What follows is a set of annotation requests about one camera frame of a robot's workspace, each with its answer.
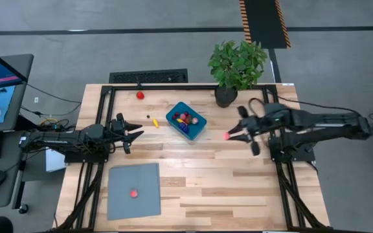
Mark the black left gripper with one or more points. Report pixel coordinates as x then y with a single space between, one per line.
117 134

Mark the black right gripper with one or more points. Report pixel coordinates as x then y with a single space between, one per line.
257 127

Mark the red toy tomato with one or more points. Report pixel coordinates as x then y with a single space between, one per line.
140 95

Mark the grey cloth mat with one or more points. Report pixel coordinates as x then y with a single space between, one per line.
125 181

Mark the purple toy grapes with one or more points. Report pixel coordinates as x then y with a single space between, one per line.
183 128

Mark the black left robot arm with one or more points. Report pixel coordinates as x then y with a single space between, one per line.
60 140

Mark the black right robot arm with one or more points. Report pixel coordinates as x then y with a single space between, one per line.
319 121

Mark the blue tupperware container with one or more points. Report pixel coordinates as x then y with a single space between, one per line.
197 129

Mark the black rubber floor mat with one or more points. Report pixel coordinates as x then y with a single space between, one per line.
148 76

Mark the green potted plant black pot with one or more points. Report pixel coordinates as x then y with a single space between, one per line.
235 64

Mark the white box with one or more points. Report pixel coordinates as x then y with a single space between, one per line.
53 161

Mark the small white floor tag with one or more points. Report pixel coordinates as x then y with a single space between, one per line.
36 99

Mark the grey computer desk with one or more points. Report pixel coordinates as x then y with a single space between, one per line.
11 181

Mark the black aluminium table frame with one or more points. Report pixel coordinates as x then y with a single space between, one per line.
189 87

